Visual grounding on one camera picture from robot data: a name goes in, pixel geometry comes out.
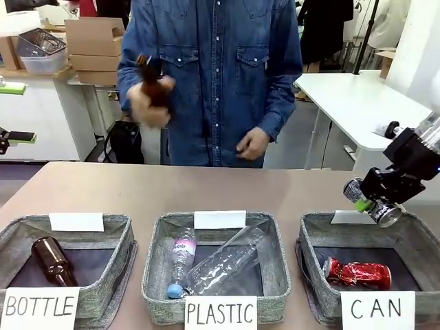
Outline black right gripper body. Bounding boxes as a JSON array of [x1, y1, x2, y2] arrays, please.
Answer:
[[376, 153, 440, 206]]

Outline black silver drink can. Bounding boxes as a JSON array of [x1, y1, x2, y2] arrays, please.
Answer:
[[342, 177, 402, 228]]

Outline crushed red can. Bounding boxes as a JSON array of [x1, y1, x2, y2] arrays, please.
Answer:
[[322, 256, 393, 289]]

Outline brown glass bottle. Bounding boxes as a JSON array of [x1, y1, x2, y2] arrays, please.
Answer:
[[137, 54, 175, 111], [31, 236, 79, 287]]

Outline small pink-label plastic bottle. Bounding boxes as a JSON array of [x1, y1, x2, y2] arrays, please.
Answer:
[[166, 226, 197, 299]]

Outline person left forearm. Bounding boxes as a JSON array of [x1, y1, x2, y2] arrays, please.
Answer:
[[256, 65, 303, 138]]

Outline person right forearm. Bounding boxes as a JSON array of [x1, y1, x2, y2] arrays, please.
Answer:
[[116, 58, 152, 114]]

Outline white can basket rear sign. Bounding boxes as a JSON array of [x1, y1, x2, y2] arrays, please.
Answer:
[[330, 210, 379, 226]]

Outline grey fabric can basket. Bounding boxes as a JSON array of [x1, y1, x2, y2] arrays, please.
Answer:
[[294, 210, 440, 327]]

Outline white bottle basket rear sign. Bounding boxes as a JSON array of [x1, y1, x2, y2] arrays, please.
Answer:
[[49, 212, 105, 232]]

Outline grey fabric plastic basket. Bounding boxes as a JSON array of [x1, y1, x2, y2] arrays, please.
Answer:
[[141, 211, 292, 326]]

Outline white CAN paper sign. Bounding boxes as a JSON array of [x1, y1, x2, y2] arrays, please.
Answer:
[[340, 291, 416, 330]]

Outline grey fabric bottle basket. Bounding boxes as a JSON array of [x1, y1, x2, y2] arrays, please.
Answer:
[[0, 214, 138, 330]]

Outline white plastic basket rear sign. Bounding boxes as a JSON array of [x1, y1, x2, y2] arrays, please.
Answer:
[[194, 211, 247, 230]]

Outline person left hand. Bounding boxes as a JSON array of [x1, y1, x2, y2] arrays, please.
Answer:
[[235, 126, 271, 161]]

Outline person right hand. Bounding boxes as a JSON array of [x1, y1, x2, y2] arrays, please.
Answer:
[[129, 77, 176, 129]]

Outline small brown cardboard box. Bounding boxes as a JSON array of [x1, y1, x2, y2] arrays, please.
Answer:
[[0, 34, 23, 72]]

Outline clear plastic bin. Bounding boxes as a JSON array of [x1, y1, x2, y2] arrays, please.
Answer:
[[21, 51, 69, 75]]

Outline white desk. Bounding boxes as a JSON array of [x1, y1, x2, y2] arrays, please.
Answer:
[[0, 68, 121, 162]]

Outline grey mesh crate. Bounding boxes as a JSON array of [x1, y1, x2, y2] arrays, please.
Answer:
[[16, 28, 68, 58]]

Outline flat cardboard box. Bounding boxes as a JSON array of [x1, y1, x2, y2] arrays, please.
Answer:
[[68, 54, 121, 73], [76, 70, 120, 87]]

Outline large open cardboard box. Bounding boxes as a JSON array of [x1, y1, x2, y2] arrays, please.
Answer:
[[64, 16, 126, 58]]

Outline white table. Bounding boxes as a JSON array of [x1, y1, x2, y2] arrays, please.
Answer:
[[294, 69, 430, 172]]

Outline black bag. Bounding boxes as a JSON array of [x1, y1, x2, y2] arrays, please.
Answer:
[[104, 118, 145, 165]]

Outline bystander in red clothes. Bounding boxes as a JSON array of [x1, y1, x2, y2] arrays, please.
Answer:
[[68, 0, 131, 18]]

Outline black tripod pole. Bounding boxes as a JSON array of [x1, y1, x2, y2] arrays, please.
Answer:
[[353, 0, 379, 75]]

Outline large clear plastic bottle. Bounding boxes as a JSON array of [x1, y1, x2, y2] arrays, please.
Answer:
[[184, 225, 267, 296]]

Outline bystander in beige clothes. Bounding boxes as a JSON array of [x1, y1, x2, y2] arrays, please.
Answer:
[[369, 0, 412, 49]]

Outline bystander in black clothes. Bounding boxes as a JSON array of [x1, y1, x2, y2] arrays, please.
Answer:
[[297, 0, 355, 66]]

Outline white PLASTIC paper sign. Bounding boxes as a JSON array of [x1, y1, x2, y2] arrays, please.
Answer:
[[184, 295, 258, 330]]

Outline white BOTTLE paper sign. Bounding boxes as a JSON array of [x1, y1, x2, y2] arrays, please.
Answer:
[[0, 287, 80, 330]]

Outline person torso denim shirt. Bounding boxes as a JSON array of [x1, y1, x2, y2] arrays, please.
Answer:
[[118, 0, 303, 169]]

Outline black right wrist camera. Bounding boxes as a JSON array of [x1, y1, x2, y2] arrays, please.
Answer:
[[383, 120, 420, 166]]

